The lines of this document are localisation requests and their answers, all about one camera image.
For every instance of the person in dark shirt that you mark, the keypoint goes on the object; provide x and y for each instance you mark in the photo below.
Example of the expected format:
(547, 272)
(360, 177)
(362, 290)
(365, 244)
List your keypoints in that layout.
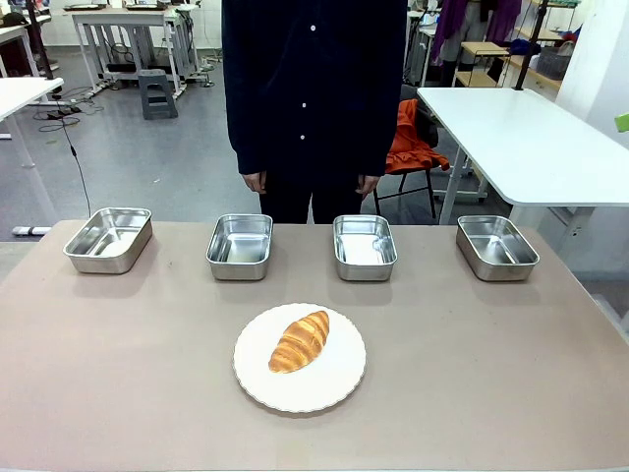
(314, 74)

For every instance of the black chair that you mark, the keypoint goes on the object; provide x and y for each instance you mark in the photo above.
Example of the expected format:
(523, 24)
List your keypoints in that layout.
(431, 192)

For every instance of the large white table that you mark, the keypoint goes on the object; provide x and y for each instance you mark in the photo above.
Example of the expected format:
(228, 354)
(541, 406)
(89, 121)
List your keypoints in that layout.
(516, 128)

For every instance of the purple hanging garment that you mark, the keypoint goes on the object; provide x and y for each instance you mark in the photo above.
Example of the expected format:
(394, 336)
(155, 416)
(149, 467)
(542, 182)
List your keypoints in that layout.
(457, 19)

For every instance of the white metal workbench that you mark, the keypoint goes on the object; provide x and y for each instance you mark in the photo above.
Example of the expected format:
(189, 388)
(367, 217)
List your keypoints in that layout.
(128, 17)

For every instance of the white floor power strip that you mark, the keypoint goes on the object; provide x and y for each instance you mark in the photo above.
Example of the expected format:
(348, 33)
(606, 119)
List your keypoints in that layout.
(32, 230)

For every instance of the small white table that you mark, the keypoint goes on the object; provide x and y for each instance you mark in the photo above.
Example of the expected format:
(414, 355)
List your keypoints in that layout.
(24, 93)

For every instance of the wooden shelf rack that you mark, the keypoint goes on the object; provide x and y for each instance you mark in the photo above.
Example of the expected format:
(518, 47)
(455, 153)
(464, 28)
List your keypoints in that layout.
(484, 49)

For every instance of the grey storage basket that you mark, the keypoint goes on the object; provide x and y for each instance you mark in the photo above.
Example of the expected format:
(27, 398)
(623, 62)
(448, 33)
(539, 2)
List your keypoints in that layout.
(553, 64)

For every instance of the grey step stool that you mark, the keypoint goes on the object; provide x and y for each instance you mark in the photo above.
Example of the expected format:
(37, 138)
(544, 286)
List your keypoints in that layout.
(158, 93)

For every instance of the golden brown croissant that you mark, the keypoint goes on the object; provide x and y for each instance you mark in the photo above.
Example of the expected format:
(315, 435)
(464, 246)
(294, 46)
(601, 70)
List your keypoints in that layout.
(300, 341)

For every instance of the thin black pole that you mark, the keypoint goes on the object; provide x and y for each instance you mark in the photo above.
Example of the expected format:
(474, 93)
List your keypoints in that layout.
(41, 49)

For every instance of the orange cloth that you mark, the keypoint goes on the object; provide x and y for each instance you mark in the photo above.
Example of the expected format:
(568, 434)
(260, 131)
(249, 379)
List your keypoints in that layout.
(413, 147)

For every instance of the steel rectangular container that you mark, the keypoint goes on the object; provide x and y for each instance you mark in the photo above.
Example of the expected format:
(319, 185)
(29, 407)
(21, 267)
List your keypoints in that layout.
(239, 246)
(108, 241)
(364, 248)
(496, 248)

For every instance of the person's left hand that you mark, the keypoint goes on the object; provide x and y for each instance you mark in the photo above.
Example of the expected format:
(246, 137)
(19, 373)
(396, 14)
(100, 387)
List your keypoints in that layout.
(367, 185)

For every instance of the white scalloped plate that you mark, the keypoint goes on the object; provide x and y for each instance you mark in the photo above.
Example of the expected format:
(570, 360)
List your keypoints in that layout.
(255, 378)

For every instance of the black pole with clamp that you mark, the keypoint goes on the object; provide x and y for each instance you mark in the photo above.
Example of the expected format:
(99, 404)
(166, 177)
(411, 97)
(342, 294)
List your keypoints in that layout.
(528, 59)

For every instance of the person's right hand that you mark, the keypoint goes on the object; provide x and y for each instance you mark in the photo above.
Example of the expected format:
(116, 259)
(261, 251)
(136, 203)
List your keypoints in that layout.
(254, 181)

